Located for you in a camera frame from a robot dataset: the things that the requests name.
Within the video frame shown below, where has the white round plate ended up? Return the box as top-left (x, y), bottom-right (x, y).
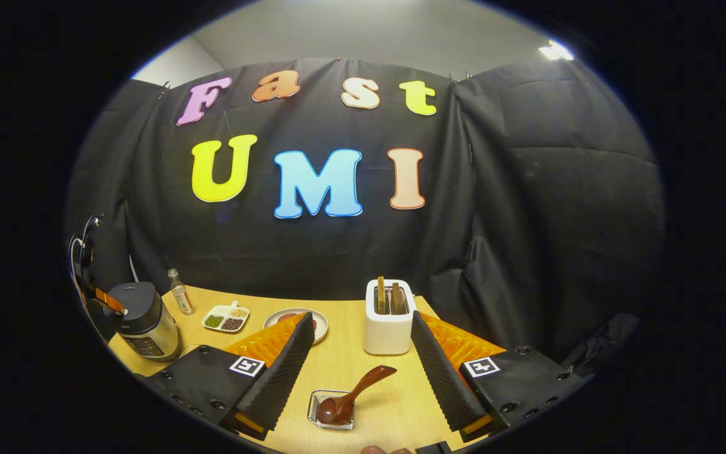
top-left (263, 308), bottom-right (329, 345)

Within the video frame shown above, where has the black backdrop cloth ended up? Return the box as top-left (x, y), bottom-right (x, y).
top-left (64, 58), bottom-right (665, 379)

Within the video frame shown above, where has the white toaster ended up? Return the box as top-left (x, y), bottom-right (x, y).
top-left (364, 278), bottom-right (417, 356)

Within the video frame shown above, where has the left hand-held gripper cable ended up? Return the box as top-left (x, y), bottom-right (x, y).
top-left (69, 216), bottom-right (100, 332)

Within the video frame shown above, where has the dark cloth bundle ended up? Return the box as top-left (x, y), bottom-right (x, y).
top-left (565, 312), bottom-right (642, 374)

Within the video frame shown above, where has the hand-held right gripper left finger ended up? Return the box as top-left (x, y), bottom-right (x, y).
top-left (149, 311), bottom-right (316, 441)

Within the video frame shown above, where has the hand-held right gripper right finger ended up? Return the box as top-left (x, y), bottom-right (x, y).
top-left (410, 310), bottom-right (594, 442)

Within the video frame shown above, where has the small glass bottle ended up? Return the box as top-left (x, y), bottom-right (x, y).
top-left (168, 269), bottom-right (195, 316)

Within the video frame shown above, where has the metal wire chopstick holder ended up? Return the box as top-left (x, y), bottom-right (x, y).
top-left (308, 390), bottom-right (356, 431)

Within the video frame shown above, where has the grey silver rice cooker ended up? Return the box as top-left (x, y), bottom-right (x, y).
top-left (103, 282), bottom-right (182, 363)

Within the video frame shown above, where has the white divided bean dish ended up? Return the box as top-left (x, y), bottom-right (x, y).
top-left (202, 301), bottom-right (251, 333)

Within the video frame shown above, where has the brown wooden spoon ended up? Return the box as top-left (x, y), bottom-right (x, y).
top-left (316, 365), bottom-right (398, 425)

